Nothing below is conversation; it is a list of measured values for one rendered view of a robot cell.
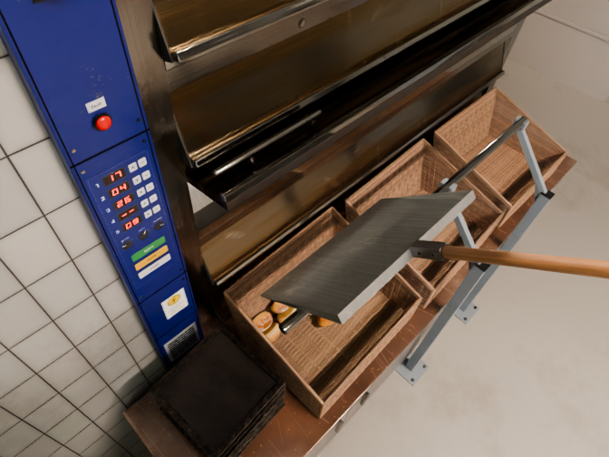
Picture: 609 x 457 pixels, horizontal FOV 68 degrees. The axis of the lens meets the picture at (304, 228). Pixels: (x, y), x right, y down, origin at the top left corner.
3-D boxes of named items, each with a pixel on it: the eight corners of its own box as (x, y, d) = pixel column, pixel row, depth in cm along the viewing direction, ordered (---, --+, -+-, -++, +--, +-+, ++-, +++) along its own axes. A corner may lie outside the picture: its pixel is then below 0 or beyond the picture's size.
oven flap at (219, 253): (210, 280, 143) (188, 233, 131) (496, 72, 226) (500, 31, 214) (218, 287, 140) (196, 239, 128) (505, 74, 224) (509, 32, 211)
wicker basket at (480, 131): (415, 172, 228) (431, 130, 206) (476, 126, 254) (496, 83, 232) (498, 230, 208) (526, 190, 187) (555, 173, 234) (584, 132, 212)
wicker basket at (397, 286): (225, 327, 170) (218, 291, 148) (324, 243, 197) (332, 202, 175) (319, 422, 152) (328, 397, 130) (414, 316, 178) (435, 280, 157)
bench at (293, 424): (151, 444, 197) (116, 405, 151) (456, 179, 309) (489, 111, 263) (234, 558, 175) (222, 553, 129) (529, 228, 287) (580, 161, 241)
